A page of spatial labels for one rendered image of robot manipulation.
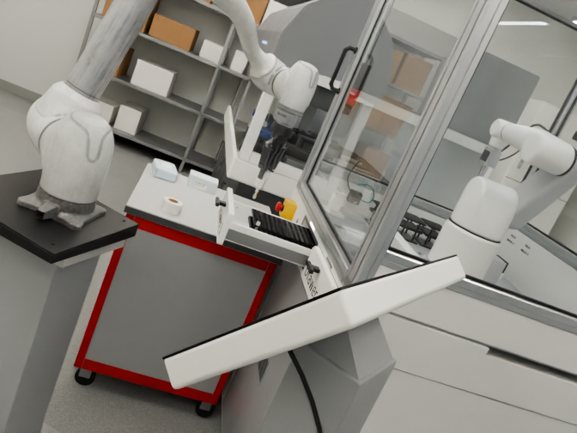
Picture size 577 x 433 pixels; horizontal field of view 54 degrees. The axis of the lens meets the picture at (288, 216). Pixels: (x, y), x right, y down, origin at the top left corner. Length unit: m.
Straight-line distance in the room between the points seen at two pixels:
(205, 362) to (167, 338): 1.40
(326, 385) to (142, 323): 1.34
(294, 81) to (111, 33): 0.58
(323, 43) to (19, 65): 4.35
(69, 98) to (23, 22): 4.75
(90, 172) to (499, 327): 1.14
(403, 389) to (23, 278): 1.06
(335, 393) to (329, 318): 0.25
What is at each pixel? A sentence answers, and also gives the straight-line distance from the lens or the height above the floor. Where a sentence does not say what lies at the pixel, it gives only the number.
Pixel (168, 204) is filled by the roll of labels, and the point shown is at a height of 0.79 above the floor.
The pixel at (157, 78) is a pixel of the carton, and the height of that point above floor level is 0.75.
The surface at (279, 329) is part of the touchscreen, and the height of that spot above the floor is 1.11.
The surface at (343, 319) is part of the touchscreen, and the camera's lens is 0.68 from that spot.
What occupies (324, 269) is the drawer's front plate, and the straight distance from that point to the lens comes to 1.59.
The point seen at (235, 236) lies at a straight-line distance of 1.77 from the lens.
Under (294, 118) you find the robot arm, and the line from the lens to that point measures 1.90.
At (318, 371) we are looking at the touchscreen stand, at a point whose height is 1.00.
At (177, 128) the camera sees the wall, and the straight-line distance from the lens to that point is 6.12.
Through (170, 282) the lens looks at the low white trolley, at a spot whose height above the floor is 0.53.
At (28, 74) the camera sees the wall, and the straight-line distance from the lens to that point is 6.46.
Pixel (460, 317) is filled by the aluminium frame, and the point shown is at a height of 0.99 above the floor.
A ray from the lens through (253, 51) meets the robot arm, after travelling 1.90.
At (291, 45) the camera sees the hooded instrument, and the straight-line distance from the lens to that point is 2.60.
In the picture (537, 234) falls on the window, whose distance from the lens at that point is 1.55.
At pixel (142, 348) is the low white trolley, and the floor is 0.24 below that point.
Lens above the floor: 1.42
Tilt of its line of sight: 15 degrees down
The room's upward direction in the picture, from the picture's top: 23 degrees clockwise
